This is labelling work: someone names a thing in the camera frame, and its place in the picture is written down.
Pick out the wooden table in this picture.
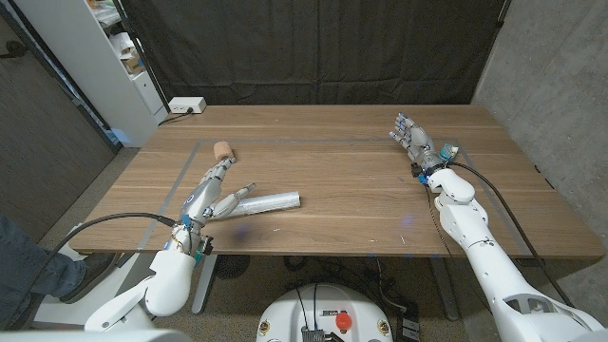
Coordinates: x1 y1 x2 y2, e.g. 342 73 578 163
136 137 534 253

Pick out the teal right wrist camera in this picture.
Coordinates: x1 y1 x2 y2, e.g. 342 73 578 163
438 143 461 163

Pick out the black floor power strip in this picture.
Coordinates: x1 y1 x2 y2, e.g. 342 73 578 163
396 303 422 342

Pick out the white power strip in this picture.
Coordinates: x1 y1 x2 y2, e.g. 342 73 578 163
168 96 208 115

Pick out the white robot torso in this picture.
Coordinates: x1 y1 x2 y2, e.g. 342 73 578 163
0 329 192 342

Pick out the black fabric backdrop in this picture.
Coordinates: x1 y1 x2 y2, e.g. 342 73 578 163
121 0 507 106

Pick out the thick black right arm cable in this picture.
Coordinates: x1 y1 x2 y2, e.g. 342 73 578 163
447 161 576 308

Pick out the person's dark shoe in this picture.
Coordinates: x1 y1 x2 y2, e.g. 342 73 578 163
59 252 118 305

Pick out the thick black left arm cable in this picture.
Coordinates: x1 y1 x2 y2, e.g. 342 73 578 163
9 212 181 329

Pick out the black power strip cord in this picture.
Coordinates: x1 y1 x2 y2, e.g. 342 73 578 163
159 107 194 126

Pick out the small cardboard box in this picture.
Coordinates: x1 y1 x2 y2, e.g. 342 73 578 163
121 51 146 75

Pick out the black round floor fan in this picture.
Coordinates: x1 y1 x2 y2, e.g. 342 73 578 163
213 255 252 281

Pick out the white shelf cabinet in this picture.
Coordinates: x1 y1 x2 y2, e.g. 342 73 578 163
13 0 169 148

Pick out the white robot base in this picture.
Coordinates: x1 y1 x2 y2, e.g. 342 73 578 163
256 283 394 342

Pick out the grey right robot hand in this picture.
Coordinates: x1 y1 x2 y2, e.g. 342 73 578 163
389 112 446 175

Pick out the person's leg in jeans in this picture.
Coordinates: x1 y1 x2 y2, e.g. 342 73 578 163
0 214 88 329

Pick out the black backdrop stand pole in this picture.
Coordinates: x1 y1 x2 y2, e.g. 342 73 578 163
111 0 173 114

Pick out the white table leg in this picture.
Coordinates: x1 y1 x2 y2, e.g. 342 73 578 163
191 255 219 315

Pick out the tan tape roll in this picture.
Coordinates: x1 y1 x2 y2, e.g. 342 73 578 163
213 141 236 162

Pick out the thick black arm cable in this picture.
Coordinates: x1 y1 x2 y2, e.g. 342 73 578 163
9 212 181 329
447 161 576 308

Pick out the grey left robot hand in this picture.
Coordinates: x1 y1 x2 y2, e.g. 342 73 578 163
179 156 257 230

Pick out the black door handle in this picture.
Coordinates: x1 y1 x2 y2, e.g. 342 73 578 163
0 40 29 61

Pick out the grey table leg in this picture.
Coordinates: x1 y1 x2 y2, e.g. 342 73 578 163
429 257 461 322

